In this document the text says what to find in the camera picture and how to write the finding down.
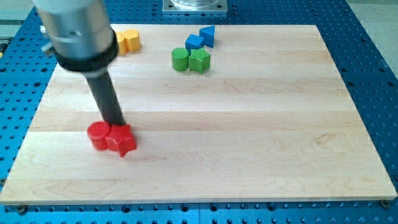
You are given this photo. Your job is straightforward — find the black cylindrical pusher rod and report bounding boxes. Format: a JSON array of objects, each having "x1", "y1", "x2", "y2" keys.
[{"x1": 84, "y1": 69, "x2": 126, "y2": 126}]

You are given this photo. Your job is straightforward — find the red cylinder block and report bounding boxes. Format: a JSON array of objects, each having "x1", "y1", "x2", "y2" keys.
[{"x1": 86, "y1": 121, "x2": 111, "y2": 151}]

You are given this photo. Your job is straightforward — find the red star block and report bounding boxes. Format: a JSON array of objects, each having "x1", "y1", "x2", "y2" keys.
[{"x1": 104, "y1": 124, "x2": 137, "y2": 157}]

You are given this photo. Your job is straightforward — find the yellow block behind arm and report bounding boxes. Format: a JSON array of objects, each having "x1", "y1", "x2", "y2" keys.
[{"x1": 115, "y1": 31, "x2": 127, "y2": 55}]

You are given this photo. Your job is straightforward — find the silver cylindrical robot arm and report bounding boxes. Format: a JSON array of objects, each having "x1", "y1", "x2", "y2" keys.
[{"x1": 34, "y1": 0, "x2": 126, "y2": 126}]

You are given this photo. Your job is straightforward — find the yellow hexagon block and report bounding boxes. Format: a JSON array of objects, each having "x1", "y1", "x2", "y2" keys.
[{"x1": 123, "y1": 29, "x2": 141, "y2": 52}]

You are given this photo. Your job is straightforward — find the green cylinder block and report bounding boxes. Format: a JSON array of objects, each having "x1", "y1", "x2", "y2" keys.
[{"x1": 171, "y1": 48, "x2": 189, "y2": 72}]

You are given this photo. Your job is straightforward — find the green star block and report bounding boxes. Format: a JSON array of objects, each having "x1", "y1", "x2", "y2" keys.
[{"x1": 188, "y1": 48, "x2": 211, "y2": 74}]

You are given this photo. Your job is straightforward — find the blue cube block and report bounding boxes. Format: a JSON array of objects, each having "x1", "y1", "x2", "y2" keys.
[{"x1": 185, "y1": 34, "x2": 204, "y2": 53}]

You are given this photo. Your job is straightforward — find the blue triangle block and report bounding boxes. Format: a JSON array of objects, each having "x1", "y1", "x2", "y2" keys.
[{"x1": 199, "y1": 26, "x2": 215, "y2": 48}]

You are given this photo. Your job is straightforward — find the wooden board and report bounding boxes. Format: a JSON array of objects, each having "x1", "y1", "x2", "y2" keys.
[{"x1": 1, "y1": 25, "x2": 397, "y2": 205}]

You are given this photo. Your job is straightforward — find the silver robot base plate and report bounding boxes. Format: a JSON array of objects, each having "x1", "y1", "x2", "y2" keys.
[{"x1": 162, "y1": 0, "x2": 228, "y2": 13}]

